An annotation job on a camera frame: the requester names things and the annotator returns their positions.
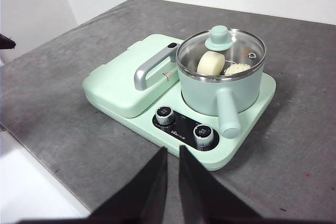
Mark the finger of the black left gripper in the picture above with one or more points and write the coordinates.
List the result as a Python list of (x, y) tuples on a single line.
[(6, 43)]

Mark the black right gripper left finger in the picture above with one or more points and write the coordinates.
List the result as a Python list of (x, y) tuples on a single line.
[(141, 197)]

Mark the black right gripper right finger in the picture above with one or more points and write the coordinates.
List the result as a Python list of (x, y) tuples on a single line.
[(204, 197)]

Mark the pleated bun with green specks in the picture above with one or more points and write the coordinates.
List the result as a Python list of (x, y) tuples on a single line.
[(236, 69)]

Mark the plain smooth white steamed bun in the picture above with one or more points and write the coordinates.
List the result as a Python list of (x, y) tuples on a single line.
[(210, 64)]

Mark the glass pot lid green knob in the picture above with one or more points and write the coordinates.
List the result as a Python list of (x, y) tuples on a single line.
[(218, 39)]

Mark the silver control knob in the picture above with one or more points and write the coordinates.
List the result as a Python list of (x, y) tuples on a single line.
[(203, 134), (165, 115)]

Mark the black control panel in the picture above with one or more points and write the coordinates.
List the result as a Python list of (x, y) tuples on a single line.
[(183, 127)]

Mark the mint green breakfast machine base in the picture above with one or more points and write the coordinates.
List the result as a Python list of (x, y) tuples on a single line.
[(246, 134)]

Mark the mint green griddle cover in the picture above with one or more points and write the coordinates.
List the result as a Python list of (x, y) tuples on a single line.
[(115, 87)]

